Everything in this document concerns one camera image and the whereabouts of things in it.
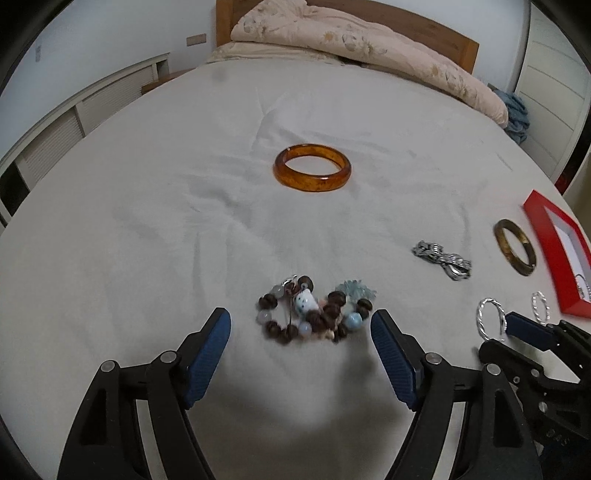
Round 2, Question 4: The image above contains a beige pillow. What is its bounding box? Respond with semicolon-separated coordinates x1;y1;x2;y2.
205;41;352;66

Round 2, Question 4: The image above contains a wooden and stone bead bracelet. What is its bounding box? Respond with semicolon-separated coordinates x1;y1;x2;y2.
256;274;377;344

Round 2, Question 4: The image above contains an amber orange bangle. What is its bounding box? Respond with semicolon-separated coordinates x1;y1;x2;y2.
272;144;352;190

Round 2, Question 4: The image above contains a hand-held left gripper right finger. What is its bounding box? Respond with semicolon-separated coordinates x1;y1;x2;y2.
370;308;541;480

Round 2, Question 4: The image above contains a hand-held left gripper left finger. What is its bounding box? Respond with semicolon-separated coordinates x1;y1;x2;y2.
58;307;232;480

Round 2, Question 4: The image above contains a beige floral quilt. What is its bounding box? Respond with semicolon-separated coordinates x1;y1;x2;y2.
229;0;510;127

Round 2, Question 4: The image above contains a dark brown bangle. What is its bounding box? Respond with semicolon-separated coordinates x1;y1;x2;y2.
494;220;537;277

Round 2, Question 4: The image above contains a silver twisted ring bracelet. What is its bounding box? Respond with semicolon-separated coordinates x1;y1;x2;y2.
476;298;506;342
531;291;551;323

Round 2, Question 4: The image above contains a wooden headboard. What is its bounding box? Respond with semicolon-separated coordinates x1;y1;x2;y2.
215;0;481;75

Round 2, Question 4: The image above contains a silver chain bracelet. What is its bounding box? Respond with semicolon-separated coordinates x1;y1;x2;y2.
412;240;472;282

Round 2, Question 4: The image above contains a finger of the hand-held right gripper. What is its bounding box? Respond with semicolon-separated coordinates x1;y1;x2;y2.
505;312;561;352
478;340;555;385

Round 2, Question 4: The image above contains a red jewelry box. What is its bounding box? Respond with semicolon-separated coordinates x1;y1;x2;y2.
523;189;591;319

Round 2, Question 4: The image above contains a wooden nightstand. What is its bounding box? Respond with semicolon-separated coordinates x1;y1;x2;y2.
141;68;197;95

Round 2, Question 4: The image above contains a white wardrobe door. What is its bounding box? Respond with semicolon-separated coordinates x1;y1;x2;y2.
512;0;591;176

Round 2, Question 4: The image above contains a blue crumpled cloth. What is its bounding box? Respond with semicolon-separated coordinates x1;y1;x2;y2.
489;85;531;145

